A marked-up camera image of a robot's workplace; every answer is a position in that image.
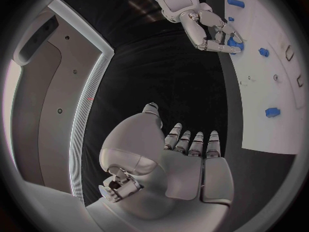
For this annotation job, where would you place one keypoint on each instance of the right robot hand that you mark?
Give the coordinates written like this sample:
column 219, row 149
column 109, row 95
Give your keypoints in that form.
column 193, row 26

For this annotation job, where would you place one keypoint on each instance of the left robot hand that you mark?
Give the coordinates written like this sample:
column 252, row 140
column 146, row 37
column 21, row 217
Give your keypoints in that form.
column 149, row 158

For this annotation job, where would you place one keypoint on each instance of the white task board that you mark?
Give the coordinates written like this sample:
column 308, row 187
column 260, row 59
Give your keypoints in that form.
column 263, row 85

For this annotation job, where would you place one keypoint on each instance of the small blue peg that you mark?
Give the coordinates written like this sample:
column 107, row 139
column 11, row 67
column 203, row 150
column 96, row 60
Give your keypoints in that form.
column 231, row 19

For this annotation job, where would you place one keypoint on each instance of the blue cylinder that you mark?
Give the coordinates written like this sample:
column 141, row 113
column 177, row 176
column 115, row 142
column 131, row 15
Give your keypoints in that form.
column 235, row 3

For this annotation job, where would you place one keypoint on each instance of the blue block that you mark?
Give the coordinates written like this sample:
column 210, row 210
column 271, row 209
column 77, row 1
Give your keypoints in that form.
column 272, row 113

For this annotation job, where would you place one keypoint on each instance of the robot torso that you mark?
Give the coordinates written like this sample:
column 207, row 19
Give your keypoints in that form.
column 60, row 81

